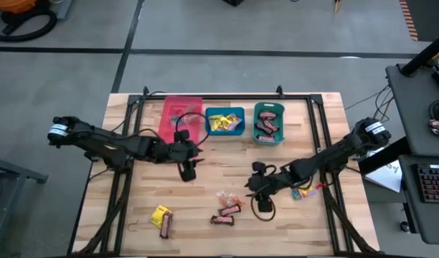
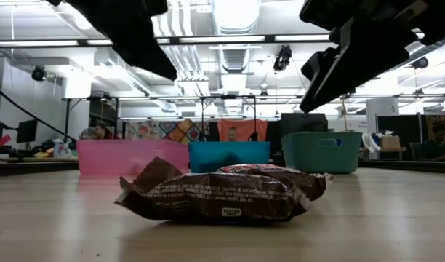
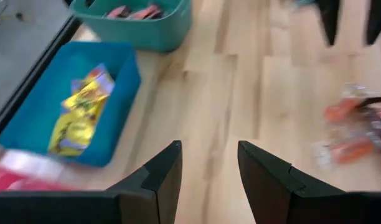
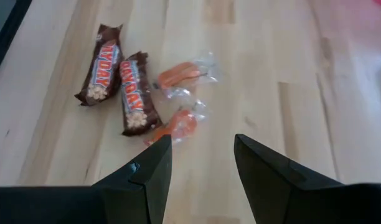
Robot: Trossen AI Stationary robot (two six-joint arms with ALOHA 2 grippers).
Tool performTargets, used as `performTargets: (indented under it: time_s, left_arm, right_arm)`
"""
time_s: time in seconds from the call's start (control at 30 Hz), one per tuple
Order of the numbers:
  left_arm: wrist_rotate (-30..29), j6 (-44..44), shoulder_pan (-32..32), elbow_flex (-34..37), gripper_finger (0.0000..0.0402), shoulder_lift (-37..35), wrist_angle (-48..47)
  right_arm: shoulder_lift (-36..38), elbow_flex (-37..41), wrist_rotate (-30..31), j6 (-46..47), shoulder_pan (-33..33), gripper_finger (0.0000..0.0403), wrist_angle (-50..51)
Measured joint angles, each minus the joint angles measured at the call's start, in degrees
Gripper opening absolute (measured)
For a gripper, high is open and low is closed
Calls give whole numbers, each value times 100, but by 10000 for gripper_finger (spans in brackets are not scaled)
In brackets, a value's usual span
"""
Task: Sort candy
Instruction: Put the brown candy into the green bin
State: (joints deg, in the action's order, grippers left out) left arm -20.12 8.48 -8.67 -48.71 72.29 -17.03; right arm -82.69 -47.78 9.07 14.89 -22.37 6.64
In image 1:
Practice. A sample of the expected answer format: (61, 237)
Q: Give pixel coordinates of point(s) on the grey post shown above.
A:
(64, 9)

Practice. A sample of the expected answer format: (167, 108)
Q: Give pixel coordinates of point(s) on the dark snack bag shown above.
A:
(267, 138)

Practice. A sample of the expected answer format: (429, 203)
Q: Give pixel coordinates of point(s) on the black aluminium rig frame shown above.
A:
(223, 96)

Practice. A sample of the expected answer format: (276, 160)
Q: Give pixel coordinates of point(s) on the clear blue candy bag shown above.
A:
(175, 121)

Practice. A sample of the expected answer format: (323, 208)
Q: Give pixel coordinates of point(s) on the clear orange candy bag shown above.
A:
(222, 198)
(189, 109)
(236, 199)

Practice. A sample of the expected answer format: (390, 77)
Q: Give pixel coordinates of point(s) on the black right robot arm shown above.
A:
(341, 148)

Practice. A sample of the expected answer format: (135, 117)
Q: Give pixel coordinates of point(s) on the dark floor mat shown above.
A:
(434, 18)

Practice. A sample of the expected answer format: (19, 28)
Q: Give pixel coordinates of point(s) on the blue plastic bin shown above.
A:
(225, 133)

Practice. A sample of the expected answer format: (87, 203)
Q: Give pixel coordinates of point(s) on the grey metal cart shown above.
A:
(18, 171)

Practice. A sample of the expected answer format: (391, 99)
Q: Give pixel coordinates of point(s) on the black caster wheel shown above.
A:
(405, 227)

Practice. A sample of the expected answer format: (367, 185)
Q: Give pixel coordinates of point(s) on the pink plastic bin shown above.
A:
(169, 104)

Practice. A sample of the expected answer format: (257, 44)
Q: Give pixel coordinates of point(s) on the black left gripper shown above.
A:
(176, 152)

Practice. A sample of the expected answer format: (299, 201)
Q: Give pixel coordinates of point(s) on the white paper sheet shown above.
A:
(388, 177)

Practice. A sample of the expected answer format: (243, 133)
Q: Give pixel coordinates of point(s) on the grey desk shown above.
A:
(413, 114)
(409, 215)

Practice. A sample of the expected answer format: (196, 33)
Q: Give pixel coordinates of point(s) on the green plastic bin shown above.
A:
(257, 139)

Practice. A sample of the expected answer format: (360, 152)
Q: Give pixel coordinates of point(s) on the orange shop vacuum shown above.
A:
(15, 5)

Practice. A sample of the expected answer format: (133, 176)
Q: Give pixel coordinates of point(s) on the black diagonal pole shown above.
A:
(424, 55)
(384, 156)

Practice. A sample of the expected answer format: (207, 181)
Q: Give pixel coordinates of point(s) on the orange black striped tape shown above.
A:
(409, 21)

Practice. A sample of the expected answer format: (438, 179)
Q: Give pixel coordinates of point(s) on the black object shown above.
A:
(234, 2)

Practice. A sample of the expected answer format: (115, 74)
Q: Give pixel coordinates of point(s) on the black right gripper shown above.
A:
(268, 181)

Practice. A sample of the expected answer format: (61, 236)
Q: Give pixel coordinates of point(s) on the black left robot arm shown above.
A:
(104, 143)

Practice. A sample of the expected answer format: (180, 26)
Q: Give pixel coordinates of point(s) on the clear teal candy bag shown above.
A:
(295, 194)

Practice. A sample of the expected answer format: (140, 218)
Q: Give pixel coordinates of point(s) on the yellow stick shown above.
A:
(336, 5)

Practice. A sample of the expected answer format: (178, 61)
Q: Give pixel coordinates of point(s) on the black backlit keyboard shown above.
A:
(434, 184)

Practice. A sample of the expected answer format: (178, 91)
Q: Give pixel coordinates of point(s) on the red tie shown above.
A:
(321, 185)

